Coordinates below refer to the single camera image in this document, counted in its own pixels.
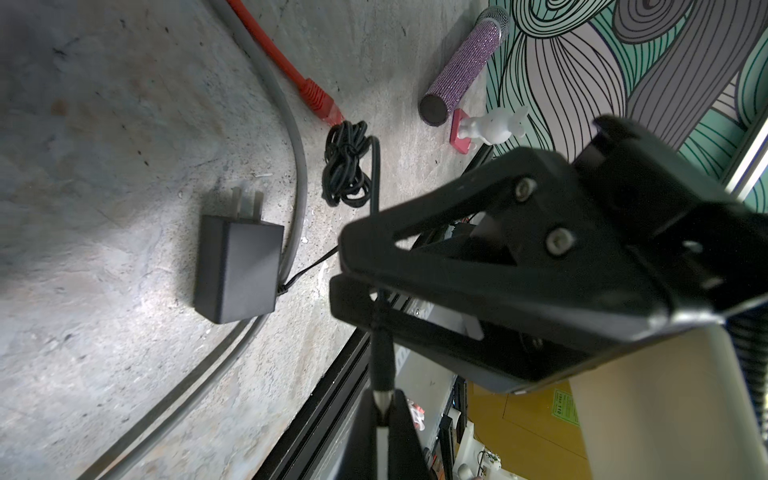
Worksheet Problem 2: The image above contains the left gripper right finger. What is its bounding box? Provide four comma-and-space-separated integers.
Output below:
387, 390, 429, 480

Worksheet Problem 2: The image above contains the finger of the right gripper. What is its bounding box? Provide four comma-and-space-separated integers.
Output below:
330, 275, 619, 395

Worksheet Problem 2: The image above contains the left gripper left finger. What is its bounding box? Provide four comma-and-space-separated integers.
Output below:
338, 389, 378, 480

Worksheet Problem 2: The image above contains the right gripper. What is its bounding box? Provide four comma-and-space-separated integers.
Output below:
337, 115, 767, 336

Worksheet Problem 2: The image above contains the black power adapter with cable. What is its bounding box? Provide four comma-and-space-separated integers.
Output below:
193, 119, 397, 421

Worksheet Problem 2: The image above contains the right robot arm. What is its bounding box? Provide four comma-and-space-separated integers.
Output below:
329, 115, 767, 479

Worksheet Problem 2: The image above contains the white bunny pink figurine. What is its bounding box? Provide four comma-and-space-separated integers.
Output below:
449, 106, 530, 154

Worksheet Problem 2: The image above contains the glittery purple microphone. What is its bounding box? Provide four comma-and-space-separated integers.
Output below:
418, 6, 511, 127

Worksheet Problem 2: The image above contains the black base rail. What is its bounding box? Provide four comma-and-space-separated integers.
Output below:
251, 143, 499, 480

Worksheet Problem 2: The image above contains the red ethernet cable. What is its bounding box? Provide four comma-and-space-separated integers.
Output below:
224, 0, 346, 127

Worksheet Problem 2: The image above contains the grey ethernet cable front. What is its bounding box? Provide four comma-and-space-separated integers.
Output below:
74, 0, 310, 480

